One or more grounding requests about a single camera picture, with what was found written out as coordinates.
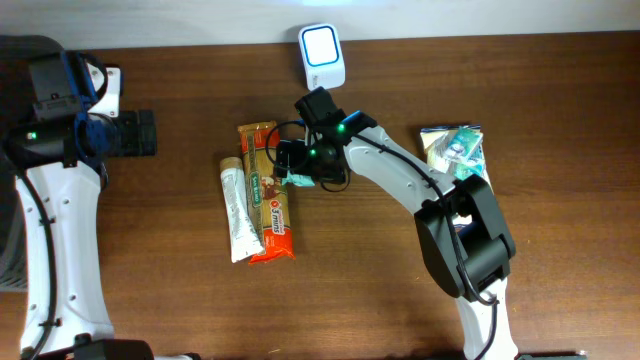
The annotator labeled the white tube with tan cap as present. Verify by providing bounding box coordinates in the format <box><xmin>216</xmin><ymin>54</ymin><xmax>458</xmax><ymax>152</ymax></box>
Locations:
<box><xmin>220</xmin><ymin>157</ymin><xmax>264</xmax><ymax>263</ymax></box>

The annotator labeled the white barcode scanner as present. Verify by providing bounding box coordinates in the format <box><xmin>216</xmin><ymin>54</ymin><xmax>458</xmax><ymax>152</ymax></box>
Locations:
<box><xmin>298</xmin><ymin>23</ymin><xmax>346</xmax><ymax>91</ymax></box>

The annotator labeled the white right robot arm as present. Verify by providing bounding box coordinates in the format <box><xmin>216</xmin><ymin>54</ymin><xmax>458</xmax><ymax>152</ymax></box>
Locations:
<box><xmin>270</xmin><ymin>87</ymin><xmax>519</xmax><ymax>359</ymax></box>

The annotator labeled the small green tissue pack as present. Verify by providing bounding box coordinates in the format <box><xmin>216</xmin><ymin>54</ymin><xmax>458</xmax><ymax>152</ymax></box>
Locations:
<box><xmin>444</xmin><ymin>127</ymin><xmax>483</xmax><ymax>163</ymax></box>

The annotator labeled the dark grey plastic basket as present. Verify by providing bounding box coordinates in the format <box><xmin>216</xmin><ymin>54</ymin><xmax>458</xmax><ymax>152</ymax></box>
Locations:
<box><xmin>1</xmin><ymin>35</ymin><xmax>32</xmax><ymax>292</ymax></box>

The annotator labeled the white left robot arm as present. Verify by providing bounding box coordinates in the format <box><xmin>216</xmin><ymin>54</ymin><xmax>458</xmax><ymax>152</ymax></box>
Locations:
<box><xmin>2</xmin><ymin>50</ymin><xmax>157</xmax><ymax>359</ymax></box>

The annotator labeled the green plastic pouch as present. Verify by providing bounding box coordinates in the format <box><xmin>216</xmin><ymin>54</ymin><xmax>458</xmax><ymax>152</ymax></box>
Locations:
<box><xmin>281</xmin><ymin>171</ymin><xmax>315</xmax><ymax>187</ymax></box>

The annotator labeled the yellow white snack bag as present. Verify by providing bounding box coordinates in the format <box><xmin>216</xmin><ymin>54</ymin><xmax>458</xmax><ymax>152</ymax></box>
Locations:
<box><xmin>420</xmin><ymin>125</ymin><xmax>491</xmax><ymax>184</ymax></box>

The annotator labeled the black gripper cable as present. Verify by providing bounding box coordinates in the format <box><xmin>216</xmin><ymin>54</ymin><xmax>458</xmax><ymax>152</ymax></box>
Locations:
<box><xmin>263</xmin><ymin>118</ymin><xmax>307</xmax><ymax>174</ymax></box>

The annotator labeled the orange spaghetti packet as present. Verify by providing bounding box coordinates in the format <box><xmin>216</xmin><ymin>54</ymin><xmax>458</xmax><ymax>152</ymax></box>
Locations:
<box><xmin>238</xmin><ymin>121</ymin><xmax>295</xmax><ymax>264</ymax></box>

